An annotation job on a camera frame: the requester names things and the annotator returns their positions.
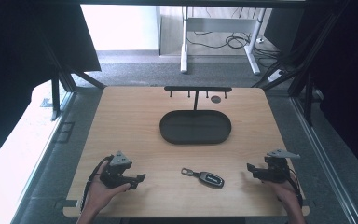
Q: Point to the person's right hand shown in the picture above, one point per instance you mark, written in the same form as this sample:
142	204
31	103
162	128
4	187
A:
282	190

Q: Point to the dark floor socket plate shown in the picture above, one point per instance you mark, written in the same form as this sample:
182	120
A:
64	132

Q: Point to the white power strip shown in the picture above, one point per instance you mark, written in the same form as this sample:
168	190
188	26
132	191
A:
275	75

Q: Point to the black car key fob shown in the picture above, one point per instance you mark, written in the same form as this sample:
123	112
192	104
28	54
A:
210	179

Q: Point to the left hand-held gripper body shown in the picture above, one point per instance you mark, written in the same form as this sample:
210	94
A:
115	170

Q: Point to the black metal stand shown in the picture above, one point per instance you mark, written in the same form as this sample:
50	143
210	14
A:
55	99
306	77

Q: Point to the white desk frame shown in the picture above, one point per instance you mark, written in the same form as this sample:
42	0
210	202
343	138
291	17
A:
185	40

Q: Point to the person's left hand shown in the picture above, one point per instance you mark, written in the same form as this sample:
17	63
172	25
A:
103	195

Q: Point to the dark curtain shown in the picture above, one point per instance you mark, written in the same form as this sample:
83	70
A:
18	43
351	81

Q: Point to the round grey table grommet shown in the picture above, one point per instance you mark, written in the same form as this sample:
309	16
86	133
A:
215	99

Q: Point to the black key rack with tray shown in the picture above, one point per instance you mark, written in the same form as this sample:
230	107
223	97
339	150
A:
195	127

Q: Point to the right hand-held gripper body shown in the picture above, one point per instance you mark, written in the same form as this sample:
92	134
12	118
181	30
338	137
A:
275	170

